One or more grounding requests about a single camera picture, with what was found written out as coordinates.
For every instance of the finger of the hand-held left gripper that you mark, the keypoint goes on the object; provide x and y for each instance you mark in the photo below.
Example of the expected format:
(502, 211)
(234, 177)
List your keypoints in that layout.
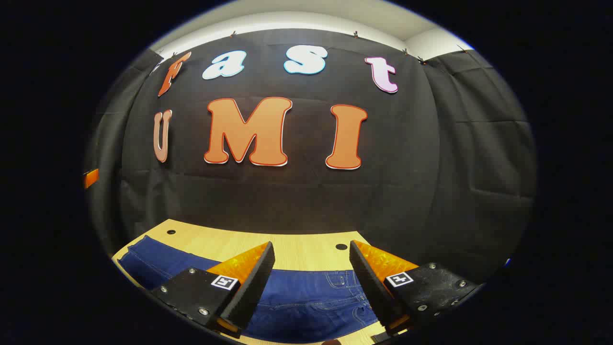
(91, 178)

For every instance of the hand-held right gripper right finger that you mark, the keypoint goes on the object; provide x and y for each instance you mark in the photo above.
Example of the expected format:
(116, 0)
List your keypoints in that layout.
(368, 282)

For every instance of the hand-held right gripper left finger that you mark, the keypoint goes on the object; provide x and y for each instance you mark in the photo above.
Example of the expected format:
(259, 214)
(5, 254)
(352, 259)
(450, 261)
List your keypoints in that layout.
(256, 282)

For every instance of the blue denim jeans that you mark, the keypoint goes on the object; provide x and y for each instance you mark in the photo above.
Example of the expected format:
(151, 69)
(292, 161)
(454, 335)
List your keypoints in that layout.
(306, 299)

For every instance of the black backdrop cloth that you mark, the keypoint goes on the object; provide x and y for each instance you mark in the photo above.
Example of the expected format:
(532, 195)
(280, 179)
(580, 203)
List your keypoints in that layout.
(306, 201)

